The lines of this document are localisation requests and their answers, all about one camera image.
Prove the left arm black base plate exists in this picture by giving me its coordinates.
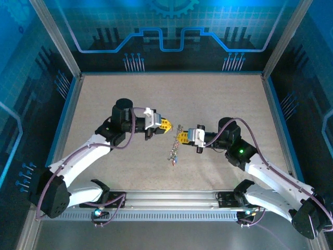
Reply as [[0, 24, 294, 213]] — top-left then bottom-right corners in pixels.
[[79, 191, 127, 209]]

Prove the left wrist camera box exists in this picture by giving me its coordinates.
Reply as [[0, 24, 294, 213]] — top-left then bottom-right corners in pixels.
[[143, 107, 163, 130]]

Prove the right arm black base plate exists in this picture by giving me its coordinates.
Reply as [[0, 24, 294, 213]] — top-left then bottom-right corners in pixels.
[[217, 191, 265, 209]]

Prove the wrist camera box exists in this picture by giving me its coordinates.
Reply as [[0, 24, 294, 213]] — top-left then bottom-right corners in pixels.
[[143, 107, 163, 130], [187, 124, 207, 148]]

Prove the aluminium frame post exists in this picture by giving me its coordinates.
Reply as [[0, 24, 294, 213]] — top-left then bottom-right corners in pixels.
[[262, 0, 314, 79], [29, 0, 84, 79]]

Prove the slotted grey cable duct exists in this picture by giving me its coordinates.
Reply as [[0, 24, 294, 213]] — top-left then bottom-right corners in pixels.
[[61, 211, 239, 222]]

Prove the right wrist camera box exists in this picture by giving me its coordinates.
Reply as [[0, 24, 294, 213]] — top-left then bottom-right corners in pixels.
[[187, 124, 207, 148]]

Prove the large keyring with silver keys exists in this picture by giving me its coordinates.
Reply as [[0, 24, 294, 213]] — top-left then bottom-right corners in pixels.
[[167, 124, 185, 167]]

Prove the aluminium mounting rail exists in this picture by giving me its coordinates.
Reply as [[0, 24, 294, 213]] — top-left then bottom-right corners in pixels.
[[59, 189, 292, 213]]

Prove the aluminium table side rail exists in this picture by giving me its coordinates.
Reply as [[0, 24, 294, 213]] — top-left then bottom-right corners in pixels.
[[261, 74, 305, 183], [44, 74, 85, 169]]

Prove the arm base connector with light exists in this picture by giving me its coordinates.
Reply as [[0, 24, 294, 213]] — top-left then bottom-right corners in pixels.
[[236, 208, 258, 218], [92, 207, 110, 219]]

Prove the aluminium table end rail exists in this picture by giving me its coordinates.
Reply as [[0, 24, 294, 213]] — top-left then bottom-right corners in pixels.
[[82, 71, 264, 77]]

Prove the grey metal shelf panel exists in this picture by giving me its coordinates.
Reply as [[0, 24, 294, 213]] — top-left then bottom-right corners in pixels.
[[15, 220, 328, 250]]

